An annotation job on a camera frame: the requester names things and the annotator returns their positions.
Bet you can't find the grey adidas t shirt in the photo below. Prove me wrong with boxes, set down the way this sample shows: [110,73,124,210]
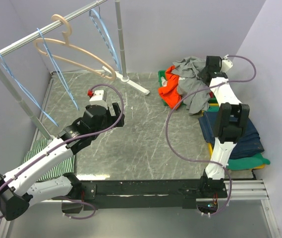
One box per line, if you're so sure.
[172,56,210,115]

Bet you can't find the orange t shirt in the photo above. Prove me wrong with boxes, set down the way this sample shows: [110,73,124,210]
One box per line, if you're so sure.
[158,65,181,109]

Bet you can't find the wooden hanger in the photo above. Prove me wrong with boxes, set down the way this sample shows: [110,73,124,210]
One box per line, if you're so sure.
[33,13,118,81]

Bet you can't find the light blue hanger of red shirt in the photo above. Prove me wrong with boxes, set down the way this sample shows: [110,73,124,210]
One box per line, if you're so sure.
[0,54,58,126]

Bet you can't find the light blue wire hanger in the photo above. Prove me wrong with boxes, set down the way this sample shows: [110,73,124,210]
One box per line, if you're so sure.
[89,9,122,73]

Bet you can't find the red t shirt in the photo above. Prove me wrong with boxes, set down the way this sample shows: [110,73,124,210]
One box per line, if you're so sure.
[209,92,216,100]

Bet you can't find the white t shirt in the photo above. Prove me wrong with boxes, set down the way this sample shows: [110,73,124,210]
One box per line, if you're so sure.
[161,77,168,87]

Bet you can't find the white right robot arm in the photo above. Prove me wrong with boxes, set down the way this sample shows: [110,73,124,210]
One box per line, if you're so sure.
[198,56,250,198]

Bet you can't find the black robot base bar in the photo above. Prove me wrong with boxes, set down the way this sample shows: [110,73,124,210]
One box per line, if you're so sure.
[51,177,230,214]

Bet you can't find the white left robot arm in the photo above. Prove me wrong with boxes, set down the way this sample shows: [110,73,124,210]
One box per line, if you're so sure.
[0,103,124,221]

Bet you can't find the green white striped cloth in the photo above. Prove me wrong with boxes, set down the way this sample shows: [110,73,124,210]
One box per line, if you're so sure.
[23,139,76,182]

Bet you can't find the yellow plastic bin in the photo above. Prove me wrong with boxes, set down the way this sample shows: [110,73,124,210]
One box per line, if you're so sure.
[200,103,265,170]

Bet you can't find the blue denim jeans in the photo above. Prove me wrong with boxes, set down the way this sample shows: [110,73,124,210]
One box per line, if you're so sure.
[198,112,264,160]

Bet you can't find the silver clothes rack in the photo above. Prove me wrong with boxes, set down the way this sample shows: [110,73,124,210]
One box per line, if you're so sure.
[0,0,150,140]

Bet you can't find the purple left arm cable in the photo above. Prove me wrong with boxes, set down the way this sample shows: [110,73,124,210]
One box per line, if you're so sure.
[0,83,125,220]

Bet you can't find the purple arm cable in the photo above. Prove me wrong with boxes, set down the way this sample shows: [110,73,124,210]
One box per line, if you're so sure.
[0,83,125,220]
[165,55,257,217]

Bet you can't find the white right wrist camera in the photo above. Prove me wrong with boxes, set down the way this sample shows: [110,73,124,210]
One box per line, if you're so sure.
[221,55,233,73]

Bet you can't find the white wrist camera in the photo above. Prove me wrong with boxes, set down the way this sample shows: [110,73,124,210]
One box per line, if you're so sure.
[87,90,108,109]
[221,55,233,73]

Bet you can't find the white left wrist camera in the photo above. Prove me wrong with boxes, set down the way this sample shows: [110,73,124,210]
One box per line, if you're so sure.
[87,90,108,109]

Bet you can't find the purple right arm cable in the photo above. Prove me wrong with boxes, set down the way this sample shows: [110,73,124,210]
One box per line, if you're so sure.
[165,55,257,217]

